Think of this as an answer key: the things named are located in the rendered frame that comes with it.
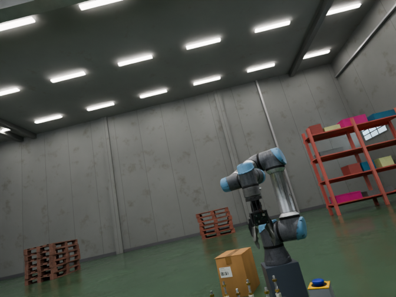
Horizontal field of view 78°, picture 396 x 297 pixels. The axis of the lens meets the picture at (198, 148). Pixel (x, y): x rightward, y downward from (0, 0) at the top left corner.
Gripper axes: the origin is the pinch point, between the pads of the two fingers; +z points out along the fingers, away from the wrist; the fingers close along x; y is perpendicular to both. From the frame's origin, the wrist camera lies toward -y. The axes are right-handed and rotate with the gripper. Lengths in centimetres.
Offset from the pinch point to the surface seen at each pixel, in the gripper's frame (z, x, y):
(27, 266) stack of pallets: 4, -562, -513
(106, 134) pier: -495, -516, -953
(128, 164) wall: -328, -432, -967
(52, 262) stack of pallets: 9, -491, -511
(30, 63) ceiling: -592, -521, -497
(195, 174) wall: -208, -137, -982
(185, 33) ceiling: -593, -22, -560
